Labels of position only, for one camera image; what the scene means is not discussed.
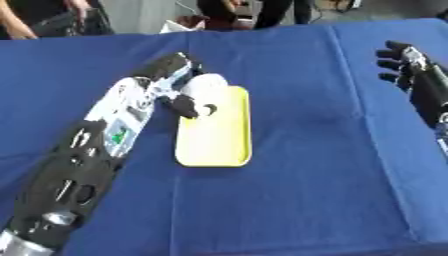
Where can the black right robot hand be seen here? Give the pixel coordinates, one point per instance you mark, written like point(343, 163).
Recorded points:
point(429, 86)

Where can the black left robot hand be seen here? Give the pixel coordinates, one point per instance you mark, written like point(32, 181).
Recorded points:
point(166, 66)

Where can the white rounded object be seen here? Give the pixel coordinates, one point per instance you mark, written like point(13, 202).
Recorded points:
point(210, 87)

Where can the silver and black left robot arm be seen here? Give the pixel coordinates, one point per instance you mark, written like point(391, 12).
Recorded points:
point(76, 166)

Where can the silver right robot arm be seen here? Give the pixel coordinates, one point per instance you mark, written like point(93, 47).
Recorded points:
point(443, 140)

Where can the white paper object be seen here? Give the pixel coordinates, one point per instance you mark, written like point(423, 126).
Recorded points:
point(175, 27)

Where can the person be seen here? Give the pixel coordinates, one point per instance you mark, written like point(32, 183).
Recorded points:
point(221, 13)
point(280, 11)
point(17, 16)

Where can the yellow rectangular tray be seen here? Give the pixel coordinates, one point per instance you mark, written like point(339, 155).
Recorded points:
point(216, 140)

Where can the black bag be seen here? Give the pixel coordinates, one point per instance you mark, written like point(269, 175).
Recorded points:
point(70, 23)

